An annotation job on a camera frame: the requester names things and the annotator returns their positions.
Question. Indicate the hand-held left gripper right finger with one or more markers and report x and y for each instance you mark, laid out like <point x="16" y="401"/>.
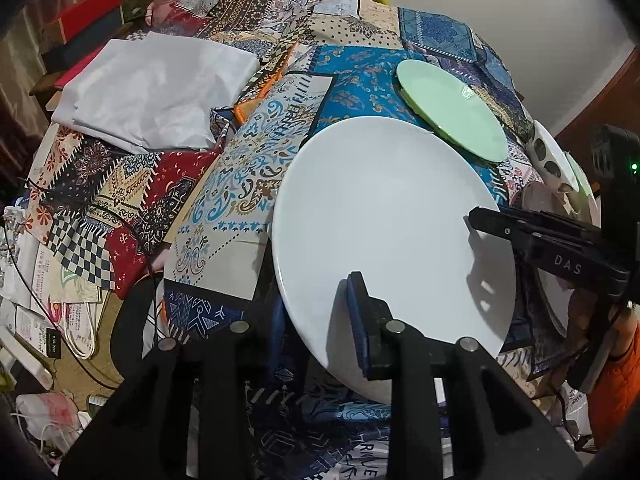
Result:
<point x="358" y="320"/>

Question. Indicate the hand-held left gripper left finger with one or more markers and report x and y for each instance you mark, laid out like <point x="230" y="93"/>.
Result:
<point x="225" y="365"/>

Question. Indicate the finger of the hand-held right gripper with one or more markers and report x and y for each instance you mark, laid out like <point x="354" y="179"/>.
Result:
<point x="515" y="224"/>

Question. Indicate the light green bowl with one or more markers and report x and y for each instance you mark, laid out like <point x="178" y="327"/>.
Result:
<point x="587" y="190"/>

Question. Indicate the large white plate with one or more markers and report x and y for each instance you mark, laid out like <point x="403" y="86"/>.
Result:
<point x="390" y="230"/>

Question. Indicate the light green plate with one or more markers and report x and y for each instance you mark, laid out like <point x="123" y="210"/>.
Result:
<point x="450" y="100"/>

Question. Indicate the person's right forearm orange sleeve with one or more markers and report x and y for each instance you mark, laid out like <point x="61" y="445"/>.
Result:
<point x="617" y="390"/>

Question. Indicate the person's right hand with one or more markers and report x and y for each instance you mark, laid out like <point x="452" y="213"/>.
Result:
<point x="582" y="320"/>

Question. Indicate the pale pink bowl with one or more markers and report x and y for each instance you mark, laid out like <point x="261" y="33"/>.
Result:
<point x="542" y="200"/>

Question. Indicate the white plate with dark spots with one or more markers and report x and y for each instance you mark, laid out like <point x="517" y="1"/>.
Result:
<point x="552" y="152"/>

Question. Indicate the small white plate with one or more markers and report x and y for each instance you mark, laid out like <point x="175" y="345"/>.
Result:
<point x="552" y="295"/>

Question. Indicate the wooden wardrobe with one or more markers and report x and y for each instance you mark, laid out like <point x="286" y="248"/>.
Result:
<point x="615" y="95"/>

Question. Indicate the white paper bag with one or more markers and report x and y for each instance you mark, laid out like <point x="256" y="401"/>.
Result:
<point x="65" y="300"/>

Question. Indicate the patchwork printed blanket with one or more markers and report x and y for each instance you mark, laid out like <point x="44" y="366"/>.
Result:
<point x="240" y="185"/>

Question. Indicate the white plastic bag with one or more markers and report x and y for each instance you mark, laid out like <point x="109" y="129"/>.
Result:
<point x="47" y="417"/>

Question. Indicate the folded white cloth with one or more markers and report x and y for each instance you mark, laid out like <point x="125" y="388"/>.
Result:
<point x="150" y="90"/>

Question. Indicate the striped curtain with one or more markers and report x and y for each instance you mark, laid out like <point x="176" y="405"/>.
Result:
<point x="15" y="110"/>

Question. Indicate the dark flat box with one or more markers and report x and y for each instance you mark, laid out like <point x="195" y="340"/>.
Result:
<point x="82" y="47"/>

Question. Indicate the red box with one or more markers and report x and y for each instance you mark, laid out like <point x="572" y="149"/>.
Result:
<point x="85" y="10"/>

